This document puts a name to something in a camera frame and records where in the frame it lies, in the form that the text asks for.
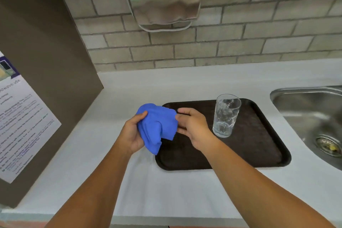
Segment stainless steel sink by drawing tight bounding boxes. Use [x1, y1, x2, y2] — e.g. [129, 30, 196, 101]
[270, 85, 342, 171]

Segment person's left hand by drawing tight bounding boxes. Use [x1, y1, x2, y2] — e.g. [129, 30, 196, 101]
[117, 110, 148, 155]

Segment person's right forearm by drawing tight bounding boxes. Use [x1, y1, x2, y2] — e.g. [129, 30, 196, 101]
[200, 140, 336, 228]

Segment blue cloth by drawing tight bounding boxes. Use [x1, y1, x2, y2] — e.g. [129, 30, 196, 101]
[136, 103, 179, 156]

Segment sink drain strainer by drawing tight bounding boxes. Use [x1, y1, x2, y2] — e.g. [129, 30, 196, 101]
[314, 135, 342, 158]

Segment brown cabinet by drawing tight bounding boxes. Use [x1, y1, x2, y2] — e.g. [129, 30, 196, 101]
[0, 0, 104, 209]

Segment white printed notice sheet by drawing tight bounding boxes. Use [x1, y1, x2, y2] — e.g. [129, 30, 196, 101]
[0, 51, 62, 184]

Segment dark brown tray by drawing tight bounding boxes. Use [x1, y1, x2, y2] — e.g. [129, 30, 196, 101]
[155, 98, 292, 171]

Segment person's left forearm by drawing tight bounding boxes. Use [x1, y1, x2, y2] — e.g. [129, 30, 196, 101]
[44, 144, 133, 228]

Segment clear drinking glass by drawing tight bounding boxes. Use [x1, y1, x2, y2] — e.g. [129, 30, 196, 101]
[212, 94, 242, 138]

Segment person's right hand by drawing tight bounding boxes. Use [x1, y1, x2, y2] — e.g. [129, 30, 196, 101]
[175, 108, 217, 152]

